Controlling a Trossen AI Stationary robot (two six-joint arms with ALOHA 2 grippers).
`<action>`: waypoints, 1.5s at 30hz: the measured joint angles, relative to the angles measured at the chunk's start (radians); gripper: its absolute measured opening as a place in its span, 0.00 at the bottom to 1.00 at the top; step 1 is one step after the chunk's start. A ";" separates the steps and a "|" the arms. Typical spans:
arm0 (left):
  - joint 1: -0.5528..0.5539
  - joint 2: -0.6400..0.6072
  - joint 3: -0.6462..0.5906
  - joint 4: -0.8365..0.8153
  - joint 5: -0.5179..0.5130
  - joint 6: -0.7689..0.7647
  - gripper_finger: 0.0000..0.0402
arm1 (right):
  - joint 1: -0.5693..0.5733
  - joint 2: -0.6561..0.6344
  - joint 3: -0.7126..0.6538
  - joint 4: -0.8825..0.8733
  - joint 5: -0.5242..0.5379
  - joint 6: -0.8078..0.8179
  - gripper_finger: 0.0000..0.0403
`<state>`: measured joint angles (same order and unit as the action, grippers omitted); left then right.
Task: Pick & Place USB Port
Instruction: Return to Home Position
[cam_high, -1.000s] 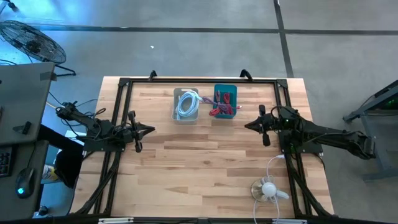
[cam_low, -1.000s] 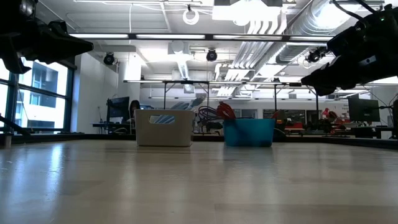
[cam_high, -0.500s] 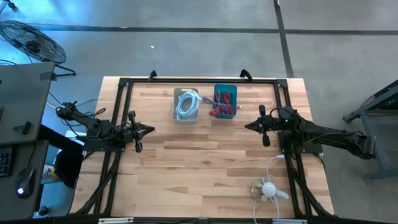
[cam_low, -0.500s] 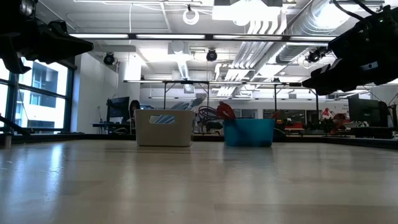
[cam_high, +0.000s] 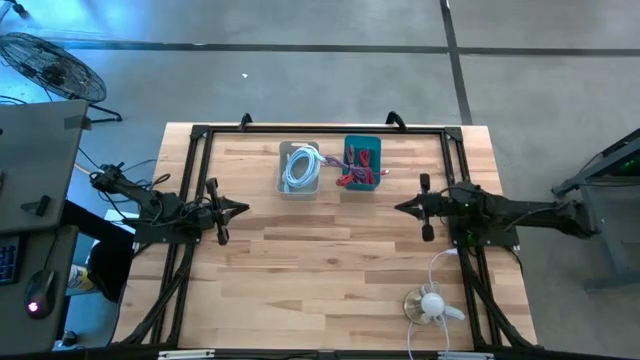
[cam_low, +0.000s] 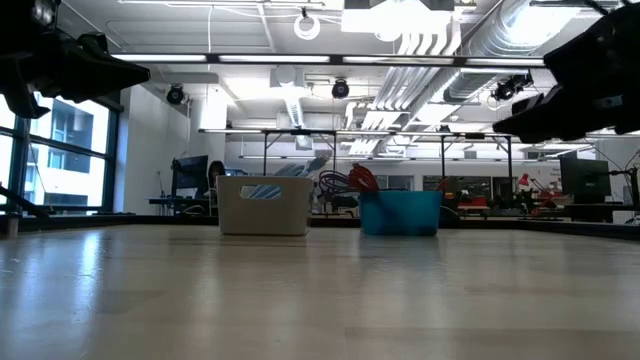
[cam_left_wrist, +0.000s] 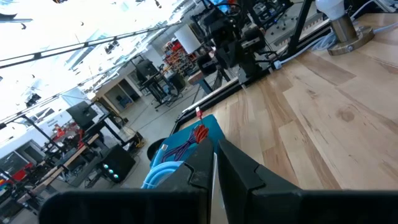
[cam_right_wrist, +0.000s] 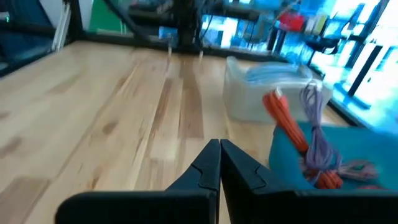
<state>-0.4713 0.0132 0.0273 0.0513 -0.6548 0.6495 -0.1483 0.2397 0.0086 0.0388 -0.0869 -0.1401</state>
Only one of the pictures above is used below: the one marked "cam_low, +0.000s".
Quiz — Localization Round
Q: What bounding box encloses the purple braided USB cable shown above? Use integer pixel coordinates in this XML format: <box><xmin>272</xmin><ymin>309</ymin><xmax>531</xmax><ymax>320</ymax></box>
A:
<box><xmin>317</xmin><ymin>169</ymin><xmax>358</xmax><ymax>198</ymax></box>

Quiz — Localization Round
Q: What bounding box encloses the teal plastic bin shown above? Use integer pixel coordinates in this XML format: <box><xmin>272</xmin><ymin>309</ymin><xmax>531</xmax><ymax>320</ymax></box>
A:
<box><xmin>358</xmin><ymin>189</ymin><xmax>445</xmax><ymax>238</ymax></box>

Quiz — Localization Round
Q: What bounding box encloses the person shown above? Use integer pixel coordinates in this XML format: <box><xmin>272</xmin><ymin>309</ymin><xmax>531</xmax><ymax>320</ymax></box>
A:
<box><xmin>205</xmin><ymin>160</ymin><xmax>227</xmax><ymax>198</ymax></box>

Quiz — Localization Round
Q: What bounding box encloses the black overhead crossbeam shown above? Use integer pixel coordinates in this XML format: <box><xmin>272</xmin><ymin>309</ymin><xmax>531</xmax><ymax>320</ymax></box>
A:
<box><xmin>109</xmin><ymin>52</ymin><xmax>547</xmax><ymax>70</ymax></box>

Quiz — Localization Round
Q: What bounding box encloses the black background rig frame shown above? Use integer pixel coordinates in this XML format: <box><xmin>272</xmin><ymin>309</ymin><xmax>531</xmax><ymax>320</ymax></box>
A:
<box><xmin>261</xmin><ymin>128</ymin><xmax>338</xmax><ymax>192</ymax></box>
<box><xmin>438</xmin><ymin>132</ymin><xmax>515</xmax><ymax>197</ymax></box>

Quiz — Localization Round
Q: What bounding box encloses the dark framed window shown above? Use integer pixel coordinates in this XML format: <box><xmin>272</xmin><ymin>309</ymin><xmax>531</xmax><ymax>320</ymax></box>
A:
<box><xmin>0</xmin><ymin>92</ymin><xmax>121</xmax><ymax>213</ymax></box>

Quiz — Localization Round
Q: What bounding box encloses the black ceiling camera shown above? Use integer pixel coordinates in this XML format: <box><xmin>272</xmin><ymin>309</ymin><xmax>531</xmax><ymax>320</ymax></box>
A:
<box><xmin>330</xmin><ymin>78</ymin><xmax>351</xmax><ymax>101</ymax></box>
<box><xmin>491</xmin><ymin>71</ymin><xmax>535</xmax><ymax>103</ymax></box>
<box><xmin>165</xmin><ymin>83</ymin><xmax>186</xmax><ymax>106</ymax></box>

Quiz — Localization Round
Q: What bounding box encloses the light blue cable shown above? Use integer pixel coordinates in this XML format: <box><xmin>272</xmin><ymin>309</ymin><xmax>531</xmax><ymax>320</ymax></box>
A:
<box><xmin>240</xmin><ymin>153</ymin><xmax>333</xmax><ymax>200</ymax></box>

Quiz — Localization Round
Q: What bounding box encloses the dark background desk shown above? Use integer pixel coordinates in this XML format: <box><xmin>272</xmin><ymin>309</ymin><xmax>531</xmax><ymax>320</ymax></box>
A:
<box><xmin>147</xmin><ymin>196</ymin><xmax>217</xmax><ymax>216</ymax></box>

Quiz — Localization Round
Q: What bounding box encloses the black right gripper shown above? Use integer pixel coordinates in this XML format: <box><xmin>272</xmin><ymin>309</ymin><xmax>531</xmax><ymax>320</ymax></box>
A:
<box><xmin>492</xmin><ymin>2</ymin><xmax>640</xmax><ymax>145</ymax></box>

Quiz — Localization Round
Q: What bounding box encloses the white plastic bin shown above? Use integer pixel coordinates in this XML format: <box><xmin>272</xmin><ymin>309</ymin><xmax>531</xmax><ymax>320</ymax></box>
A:
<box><xmin>215</xmin><ymin>174</ymin><xmax>314</xmax><ymax>237</ymax></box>

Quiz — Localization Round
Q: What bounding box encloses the red braided USB cable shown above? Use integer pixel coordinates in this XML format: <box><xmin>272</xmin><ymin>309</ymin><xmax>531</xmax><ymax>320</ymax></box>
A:
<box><xmin>347</xmin><ymin>162</ymin><xmax>382</xmax><ymax>194</ymax></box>

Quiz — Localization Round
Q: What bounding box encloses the red desk lamp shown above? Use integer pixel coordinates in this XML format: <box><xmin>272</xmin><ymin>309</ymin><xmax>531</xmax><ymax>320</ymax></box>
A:
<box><xmin>516</xmin><ymin>172</ymin><xmax>562</xmax><ymax>210</ymax></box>

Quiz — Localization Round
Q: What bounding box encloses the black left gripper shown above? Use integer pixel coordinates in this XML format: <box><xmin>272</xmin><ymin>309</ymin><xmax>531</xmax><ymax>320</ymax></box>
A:
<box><xmin>0</xmin><ymin>27</ymin><xmax>152</xmax><ymax>121</ymax></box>

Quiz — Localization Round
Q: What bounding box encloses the white hanging ring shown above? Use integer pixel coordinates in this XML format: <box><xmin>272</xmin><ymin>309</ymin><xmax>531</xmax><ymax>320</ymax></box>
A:
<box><xmin>292</xmin><ymin>13</ymin><xmax>322</xmax><ymax>42</ymax></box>

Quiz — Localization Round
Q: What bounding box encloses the black computer monitor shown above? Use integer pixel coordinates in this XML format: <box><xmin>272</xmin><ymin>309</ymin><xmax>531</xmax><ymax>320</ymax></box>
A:
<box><xmin>559</xmin><ymin>157</ymin><xmax>613</xmax><ymax>198</ymax></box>
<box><xmin>170</xmin><ymin>154</ymin><xmax>210</xmax><ymax>198</ymax></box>

